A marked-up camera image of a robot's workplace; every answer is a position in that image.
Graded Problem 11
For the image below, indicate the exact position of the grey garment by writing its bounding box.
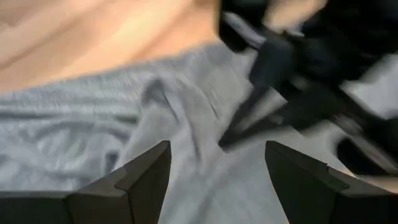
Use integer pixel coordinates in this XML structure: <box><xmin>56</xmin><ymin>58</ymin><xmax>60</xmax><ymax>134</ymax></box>
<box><xmin>0</xmin><ymin>42</ymin><xmax>398</xmax><ymax>224</ymax></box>

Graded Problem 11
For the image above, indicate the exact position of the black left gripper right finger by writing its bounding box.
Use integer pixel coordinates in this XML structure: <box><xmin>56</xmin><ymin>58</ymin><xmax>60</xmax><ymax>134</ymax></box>
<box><xmin>264</xmin><ymin>140</ymin><xmax>398</xmax><ymax>224</ymax></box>

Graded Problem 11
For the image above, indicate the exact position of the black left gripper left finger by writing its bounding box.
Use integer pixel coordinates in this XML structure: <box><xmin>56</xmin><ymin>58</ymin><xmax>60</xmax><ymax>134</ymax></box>
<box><xmin>0</xmin><ymin>140</ymin><xmax>172</xmax><ymax>224</ymax></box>

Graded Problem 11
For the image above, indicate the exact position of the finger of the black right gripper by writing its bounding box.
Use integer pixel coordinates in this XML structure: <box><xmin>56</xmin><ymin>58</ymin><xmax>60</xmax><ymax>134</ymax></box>
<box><xmin>337</xmin><ymin>136</ymin><xmax>398</xmax><ymax>177</ymax></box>
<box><xmin>218</xmin><ymin>86</ymin><xmax>280</xmax><ymax>151</ymax></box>

